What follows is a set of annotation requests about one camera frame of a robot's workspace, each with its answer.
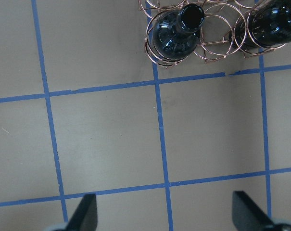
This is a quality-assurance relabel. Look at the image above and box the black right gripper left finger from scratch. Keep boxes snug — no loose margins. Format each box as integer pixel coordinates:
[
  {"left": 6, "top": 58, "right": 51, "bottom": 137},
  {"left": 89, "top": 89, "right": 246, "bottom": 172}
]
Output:
[{"left": 64, "top": 193, "right": 98, "bottom": 231}]

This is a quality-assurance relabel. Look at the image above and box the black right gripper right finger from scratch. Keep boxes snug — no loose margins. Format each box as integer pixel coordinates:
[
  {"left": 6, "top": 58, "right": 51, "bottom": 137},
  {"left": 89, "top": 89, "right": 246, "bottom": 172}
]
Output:
[{"left": 232, "top": 191, "right": 280, "bottom": 231}]

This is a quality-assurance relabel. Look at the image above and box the dark bottle in rack right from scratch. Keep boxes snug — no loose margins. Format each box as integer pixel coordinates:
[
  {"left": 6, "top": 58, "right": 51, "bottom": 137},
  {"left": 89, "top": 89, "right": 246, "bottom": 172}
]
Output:
[{"left": 152, "top": 3, "right": 205, "bottom": 60}]

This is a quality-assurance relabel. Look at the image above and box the dark bottle in rack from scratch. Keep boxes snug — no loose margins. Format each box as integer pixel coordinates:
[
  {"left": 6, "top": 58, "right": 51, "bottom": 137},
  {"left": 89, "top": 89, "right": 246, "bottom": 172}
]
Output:
[
  {"left": 229, "top": 0, "right": 291, "bottom": 50},
  {"left": 152, "top": 3, "right": 205, "bottom": 60}
]

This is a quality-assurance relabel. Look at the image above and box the dark bottle in rack left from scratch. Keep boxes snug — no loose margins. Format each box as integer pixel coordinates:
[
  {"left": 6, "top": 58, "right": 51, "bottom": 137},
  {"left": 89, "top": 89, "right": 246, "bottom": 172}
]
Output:
[{"left": 229, "top": 0, "right": 291, "bottom": 50}]

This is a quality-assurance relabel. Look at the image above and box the copper wire wine rack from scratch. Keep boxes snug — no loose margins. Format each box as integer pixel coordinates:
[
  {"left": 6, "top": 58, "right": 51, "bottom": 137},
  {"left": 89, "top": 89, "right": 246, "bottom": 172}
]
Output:
[{"left": 139, "top": 0, "right": 291, "bottom": 68}]

